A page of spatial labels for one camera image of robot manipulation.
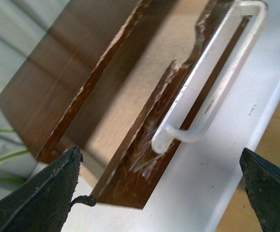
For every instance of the brown wooden drawer cabinet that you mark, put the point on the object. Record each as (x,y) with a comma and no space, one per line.
(46,93)

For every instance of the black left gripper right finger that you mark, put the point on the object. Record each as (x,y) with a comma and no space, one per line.
(262,179)

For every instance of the green spider plant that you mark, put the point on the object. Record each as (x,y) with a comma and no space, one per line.
(5,158)

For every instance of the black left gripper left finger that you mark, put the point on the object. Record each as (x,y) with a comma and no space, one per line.
(43,202)

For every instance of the white drawer handle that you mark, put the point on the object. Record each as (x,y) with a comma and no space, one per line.
(170,127)

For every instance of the wooden drawer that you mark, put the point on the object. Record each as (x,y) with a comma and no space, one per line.
(116,123)

